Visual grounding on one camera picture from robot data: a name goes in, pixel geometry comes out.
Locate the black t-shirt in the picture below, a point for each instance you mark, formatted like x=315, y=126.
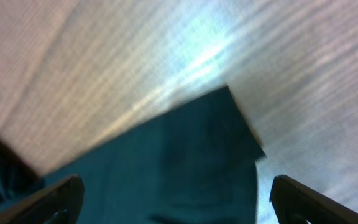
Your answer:
x=194, y=164

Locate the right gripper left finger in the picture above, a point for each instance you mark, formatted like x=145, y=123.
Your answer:
x=58, y=203

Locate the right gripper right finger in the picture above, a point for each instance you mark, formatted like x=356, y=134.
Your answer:
x=294, y=202

